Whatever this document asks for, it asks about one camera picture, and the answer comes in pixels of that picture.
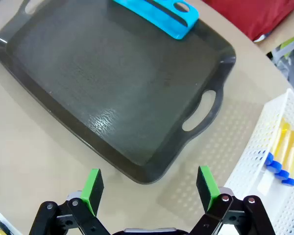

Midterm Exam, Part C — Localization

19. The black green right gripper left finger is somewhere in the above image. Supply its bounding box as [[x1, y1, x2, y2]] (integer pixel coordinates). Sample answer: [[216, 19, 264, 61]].
[[28, 168, 111, 235]]

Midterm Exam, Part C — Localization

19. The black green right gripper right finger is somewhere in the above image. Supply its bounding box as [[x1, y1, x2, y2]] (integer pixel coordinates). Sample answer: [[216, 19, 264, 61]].
[[190, 165, 276, 235]]

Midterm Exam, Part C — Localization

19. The yellow test tube blue cap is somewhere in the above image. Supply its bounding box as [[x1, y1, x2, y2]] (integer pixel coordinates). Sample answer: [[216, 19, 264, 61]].
[[264, 117, 289, 167], [275, 137, 294, 183], [281, 146, 294, 188], [268, 127, 294, 174]]

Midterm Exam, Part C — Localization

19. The white perforated plastic basket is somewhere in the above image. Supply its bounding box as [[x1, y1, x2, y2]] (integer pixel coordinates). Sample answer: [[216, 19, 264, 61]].
[[222, 88, 294, 235]]

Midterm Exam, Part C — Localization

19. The dark brown plastic serving tray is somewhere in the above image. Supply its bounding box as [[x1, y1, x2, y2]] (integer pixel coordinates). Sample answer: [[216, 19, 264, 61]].
[[0, 0, 237, 185]]

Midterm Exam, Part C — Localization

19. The green grey chair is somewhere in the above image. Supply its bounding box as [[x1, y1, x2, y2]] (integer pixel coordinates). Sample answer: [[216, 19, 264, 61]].
[[267, 34, 294, 83]]

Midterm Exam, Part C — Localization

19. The blue test tube rack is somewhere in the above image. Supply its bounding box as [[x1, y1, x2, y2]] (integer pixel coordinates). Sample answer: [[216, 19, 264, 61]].
[[112, 0, 200, 40]]

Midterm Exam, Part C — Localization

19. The person in red hooded jacket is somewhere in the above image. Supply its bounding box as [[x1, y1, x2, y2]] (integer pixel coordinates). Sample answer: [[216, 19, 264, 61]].
[[202, 0, 294, 42]]

